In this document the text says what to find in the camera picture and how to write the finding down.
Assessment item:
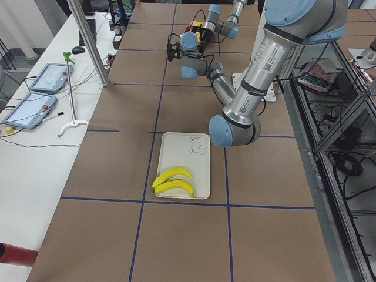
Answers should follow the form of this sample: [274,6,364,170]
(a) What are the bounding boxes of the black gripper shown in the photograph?
[192,26,213,44]
[166,41,181,62]

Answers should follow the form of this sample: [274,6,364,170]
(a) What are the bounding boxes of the yellow banana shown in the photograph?
[154,180,195,197]
[152,167,193,188]
[190,21,203,45]

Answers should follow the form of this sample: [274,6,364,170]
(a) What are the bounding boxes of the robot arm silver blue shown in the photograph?
[200,0,247,47]
[167,0,348,147]

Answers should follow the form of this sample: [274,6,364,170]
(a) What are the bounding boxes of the white bear tray plate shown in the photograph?
[154,132,210,200]

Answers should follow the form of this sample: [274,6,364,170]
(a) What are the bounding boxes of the black box white label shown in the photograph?
[112,25,126,50]

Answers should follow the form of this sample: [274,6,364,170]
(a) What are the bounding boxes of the black keyboard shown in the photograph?
[78,18,98,47]

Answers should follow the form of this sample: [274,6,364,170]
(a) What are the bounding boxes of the black computer mouse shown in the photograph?
[71,46,85,55]

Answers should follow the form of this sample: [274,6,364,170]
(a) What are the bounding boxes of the white grabber stick green tip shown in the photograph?
[57,52,89,137]

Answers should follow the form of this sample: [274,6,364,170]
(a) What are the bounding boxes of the upper teach pendant tablet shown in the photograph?
[29,63,68,93]

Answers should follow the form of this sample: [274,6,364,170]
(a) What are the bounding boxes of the teach pendant tablet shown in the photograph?
[29,63,68,93]
[3,91,57,129]

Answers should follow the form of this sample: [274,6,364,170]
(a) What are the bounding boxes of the stack of folded cloths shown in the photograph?
[298,58,342,93]

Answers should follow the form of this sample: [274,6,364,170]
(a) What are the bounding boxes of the black marker pen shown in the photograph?
[42,112,65,122]

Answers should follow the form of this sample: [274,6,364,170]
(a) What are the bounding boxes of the lower teach pendant tablet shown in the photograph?
[3,91,57,129]

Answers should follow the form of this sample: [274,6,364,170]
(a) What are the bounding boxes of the red cylinder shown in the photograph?
[1,243,38,267]

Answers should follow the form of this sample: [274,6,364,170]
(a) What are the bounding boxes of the white camera stand pole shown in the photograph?
[231,73,277,102]

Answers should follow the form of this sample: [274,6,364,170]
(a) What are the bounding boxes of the aluminium frame post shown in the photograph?
[67,0,110,87]

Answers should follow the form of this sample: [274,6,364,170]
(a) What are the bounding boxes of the black cable bundle floor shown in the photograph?
[328,152,364,176]

